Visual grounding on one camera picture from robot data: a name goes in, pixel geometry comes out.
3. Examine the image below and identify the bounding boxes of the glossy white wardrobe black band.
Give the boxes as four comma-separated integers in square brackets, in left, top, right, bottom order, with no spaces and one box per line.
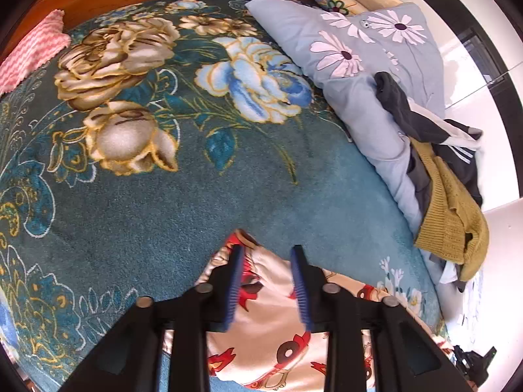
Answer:
[386,0,523,213]

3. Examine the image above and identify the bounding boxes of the black white-striped jacket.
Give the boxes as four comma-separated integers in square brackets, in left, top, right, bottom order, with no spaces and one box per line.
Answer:
[374,71,483,143]

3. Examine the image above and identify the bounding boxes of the black pants with white stripes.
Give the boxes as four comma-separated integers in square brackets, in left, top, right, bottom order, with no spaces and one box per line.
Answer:
[433,118,485,209]

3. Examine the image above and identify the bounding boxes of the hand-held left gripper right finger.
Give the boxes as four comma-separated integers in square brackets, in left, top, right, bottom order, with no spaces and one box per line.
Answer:
[290,245,466,392]

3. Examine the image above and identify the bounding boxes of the olive yellow knit sweater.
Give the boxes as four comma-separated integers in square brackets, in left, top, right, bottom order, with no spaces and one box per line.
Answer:
[409,137,490,282]

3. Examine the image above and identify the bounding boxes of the yellow floral pillow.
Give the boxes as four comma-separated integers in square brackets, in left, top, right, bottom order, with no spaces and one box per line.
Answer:
[314,0,364,16]

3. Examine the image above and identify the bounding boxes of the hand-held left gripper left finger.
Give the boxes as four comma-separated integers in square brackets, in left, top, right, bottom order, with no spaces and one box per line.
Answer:
[57,245,246,392]

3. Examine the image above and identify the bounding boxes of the pale thin cloth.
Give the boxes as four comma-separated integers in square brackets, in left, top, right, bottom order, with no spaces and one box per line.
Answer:
[439,259,466,292]

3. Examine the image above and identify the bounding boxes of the pink white zigzag cloth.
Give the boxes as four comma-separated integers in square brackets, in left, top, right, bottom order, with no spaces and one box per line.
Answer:
[0,10,72,95]

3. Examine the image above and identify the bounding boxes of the blue quilt with white flowers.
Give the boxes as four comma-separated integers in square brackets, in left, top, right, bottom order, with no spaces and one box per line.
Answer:
[244,0,450,270]

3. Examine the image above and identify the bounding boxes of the teal floral blanket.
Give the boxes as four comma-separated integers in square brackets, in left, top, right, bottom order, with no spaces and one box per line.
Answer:
[0,0,454,392]

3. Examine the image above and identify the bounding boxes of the cream car print pajama garment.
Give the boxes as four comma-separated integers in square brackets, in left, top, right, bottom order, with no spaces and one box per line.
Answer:
[196,231,456,392]

